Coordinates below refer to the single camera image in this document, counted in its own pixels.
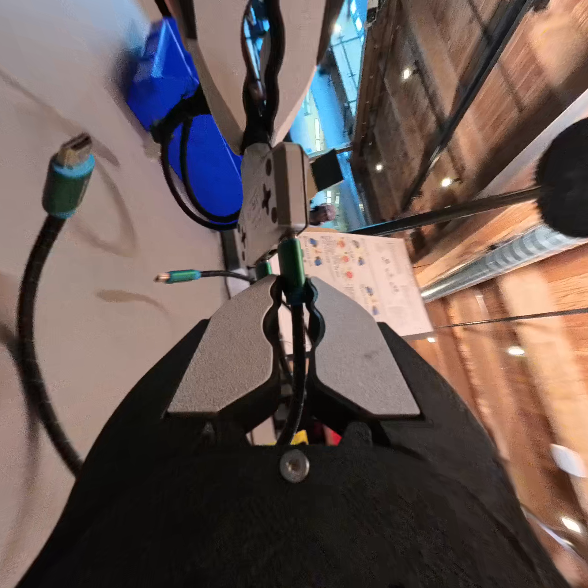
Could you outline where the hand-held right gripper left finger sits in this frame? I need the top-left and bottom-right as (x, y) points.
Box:
(166, 275), (282, 419)

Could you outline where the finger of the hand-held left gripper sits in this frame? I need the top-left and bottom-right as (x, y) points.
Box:
(184, 0), (260, 156)
(269, 0), (345, 148)

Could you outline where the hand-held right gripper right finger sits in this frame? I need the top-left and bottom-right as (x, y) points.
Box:
(305, 276), (421, 420)

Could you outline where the blue plastic bin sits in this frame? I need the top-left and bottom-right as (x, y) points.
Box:
(125, 16), (245, 230)

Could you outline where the green-plug braided video cable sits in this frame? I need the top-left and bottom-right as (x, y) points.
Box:
(154, 258), (275, 285)
(16, 132), (309, 476)

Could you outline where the black video switch box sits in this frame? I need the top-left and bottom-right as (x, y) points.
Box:
(235, 141), (318, 267)

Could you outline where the printed instruction sheet board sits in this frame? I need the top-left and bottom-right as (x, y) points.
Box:
(298, 231), (435, 340)

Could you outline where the black floor lamp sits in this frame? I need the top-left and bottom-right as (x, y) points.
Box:
(347, 119), (588, 239)

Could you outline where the silver ventilation duct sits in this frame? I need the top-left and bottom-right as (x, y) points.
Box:
(420, 224), (588, 304)

